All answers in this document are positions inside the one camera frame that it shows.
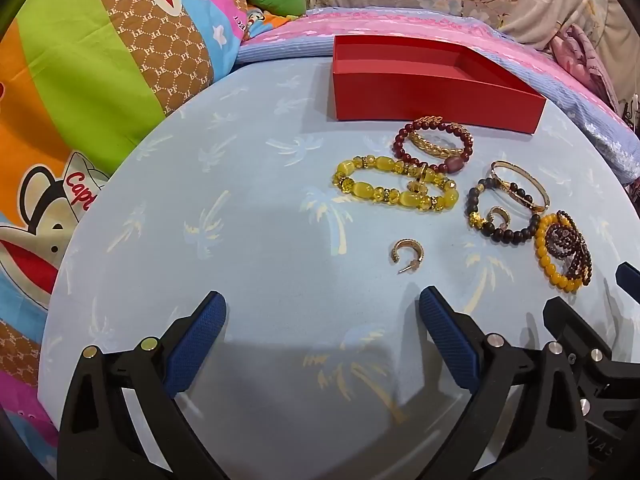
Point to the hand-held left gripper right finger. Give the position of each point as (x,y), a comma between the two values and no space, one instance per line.
(447,340)

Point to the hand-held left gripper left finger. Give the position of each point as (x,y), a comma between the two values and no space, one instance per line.
(197,340)

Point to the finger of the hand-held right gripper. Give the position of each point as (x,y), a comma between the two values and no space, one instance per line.
(570,317)
(628,280)

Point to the gold hoop earring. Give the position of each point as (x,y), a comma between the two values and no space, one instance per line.
(502,212)
(417,250)

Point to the thin gold bangle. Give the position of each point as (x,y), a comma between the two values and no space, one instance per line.
(510,164)

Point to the red cardboard box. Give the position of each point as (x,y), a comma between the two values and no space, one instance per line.
(400,95)

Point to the pink patterned cloth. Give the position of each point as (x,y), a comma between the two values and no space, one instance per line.
(585,60)

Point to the colourful cartoon monkey blanket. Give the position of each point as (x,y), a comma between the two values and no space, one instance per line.
(100,85)

